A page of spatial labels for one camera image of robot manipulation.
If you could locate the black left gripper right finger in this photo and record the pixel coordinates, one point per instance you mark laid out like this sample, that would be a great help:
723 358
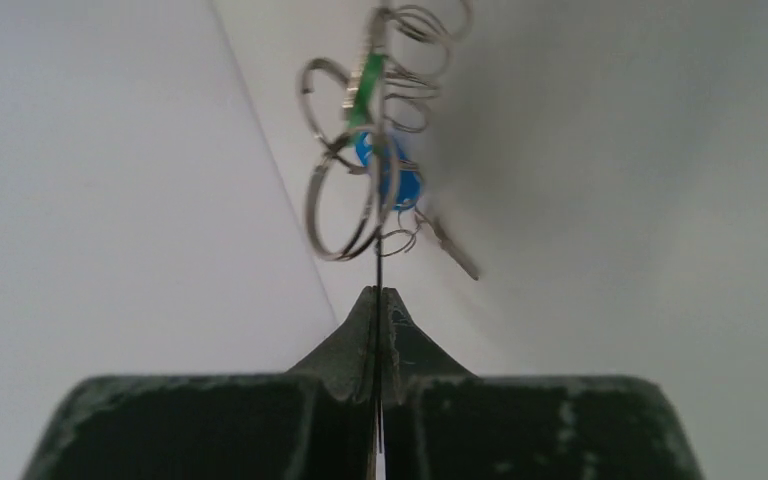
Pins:
442 421

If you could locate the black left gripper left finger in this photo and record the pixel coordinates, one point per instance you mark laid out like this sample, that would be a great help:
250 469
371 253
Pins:
315 420

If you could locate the metal oval keyring plate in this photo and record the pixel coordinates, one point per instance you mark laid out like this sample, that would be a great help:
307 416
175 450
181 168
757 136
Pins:
401 104

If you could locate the green headed key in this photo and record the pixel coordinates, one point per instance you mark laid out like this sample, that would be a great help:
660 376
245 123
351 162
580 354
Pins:
368 72

